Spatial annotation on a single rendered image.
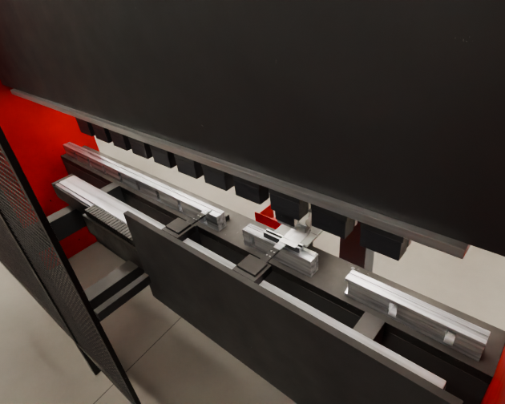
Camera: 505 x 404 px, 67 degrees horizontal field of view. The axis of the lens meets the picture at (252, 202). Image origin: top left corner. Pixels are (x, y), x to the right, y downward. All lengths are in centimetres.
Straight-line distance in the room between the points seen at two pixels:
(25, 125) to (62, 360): 163
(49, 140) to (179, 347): 180
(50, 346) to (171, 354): 86
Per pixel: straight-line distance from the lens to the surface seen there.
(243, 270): 153
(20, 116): 317
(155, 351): 268
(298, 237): 169
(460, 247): 98
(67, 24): 189
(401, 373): 90
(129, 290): 157
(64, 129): 330
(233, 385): 244
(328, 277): 170
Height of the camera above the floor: 209
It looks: 34 degrees down
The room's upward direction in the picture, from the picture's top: 7 degrees counter-clockwise
